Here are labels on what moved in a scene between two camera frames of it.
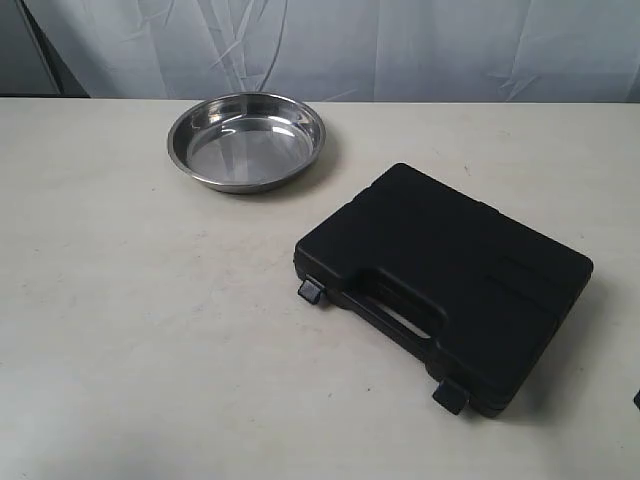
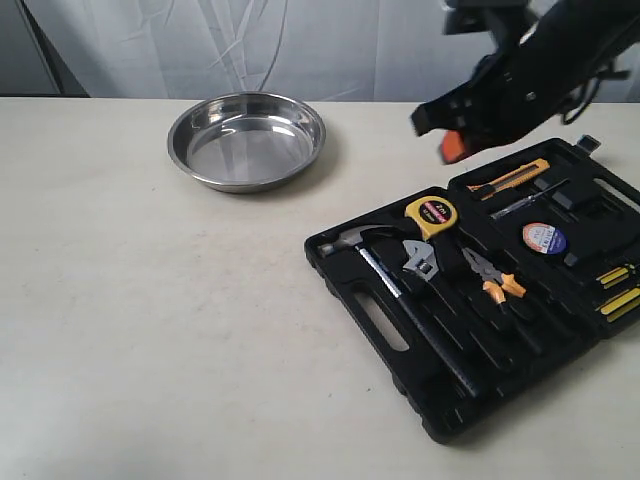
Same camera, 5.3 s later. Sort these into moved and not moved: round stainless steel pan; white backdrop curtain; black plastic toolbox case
Moved: black plastic toolbox case
Not moved: white backdrop curtain; round stainless steel pan
